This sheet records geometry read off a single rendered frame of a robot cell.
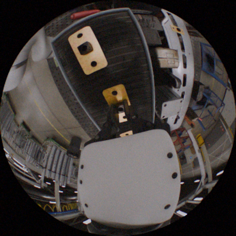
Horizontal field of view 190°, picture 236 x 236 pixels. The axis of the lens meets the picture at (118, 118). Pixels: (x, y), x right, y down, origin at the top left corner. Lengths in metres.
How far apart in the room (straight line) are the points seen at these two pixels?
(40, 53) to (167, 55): 0.42
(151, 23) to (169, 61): 0.13
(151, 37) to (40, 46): 0.34
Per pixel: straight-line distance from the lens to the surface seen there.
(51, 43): 0.17
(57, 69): 0.78
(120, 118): 0.17
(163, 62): 0.24
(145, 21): 0.26
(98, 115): 0.17
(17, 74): 0.31
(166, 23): 0.42
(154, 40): 0.21
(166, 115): 0.30
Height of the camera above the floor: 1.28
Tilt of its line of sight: 46 degrees down
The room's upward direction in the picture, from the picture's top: 177 degrees clockwise
